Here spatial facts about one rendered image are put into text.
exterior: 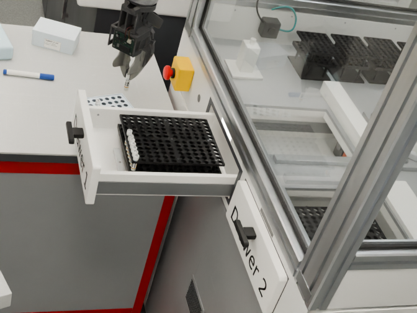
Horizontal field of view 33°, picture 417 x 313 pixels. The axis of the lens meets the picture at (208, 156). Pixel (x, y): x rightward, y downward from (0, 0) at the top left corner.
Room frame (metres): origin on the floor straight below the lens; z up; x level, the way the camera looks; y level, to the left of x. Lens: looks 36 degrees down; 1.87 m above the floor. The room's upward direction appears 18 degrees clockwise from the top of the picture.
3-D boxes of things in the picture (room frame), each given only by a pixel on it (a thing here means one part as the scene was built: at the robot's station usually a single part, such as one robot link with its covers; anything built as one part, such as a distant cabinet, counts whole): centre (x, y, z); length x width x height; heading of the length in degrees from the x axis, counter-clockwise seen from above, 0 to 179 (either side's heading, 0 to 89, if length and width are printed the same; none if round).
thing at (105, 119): (1.35, 0.09, 0.86); 0.40 x 0.26 x 0.06; 115
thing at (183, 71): (1.69, 0.14, 0.88); 0.07 x 0.05 x 0.07; 25
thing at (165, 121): (1.35, 0.10, 0.87); 0.22 x 0.18 x 0.06; 115
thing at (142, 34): (1.42, 0.25, 1.12); 0.09 x 0.08 x 0.12; 163
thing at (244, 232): (1.10, -0.12, 0.91); 0.07 x 0.04 x 0.01; 25
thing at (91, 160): (1.26, 0.28, 0.87); 0.29 x 0.02 x 0.11; 25
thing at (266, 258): (1.11, -0.15, 0.87); 0.29 x 0.02 x 0.11; 25
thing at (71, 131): (1.25, 0.30, 0.91); 0.07 x 0.04 x 0.01; 25
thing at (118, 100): (1.55, 0.30, 0.78); 0.12 x 0.08 x 0.04; 134
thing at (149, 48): (1.44, 0.22, 1.06); 0.05 x 0.02 x 0.09; 73
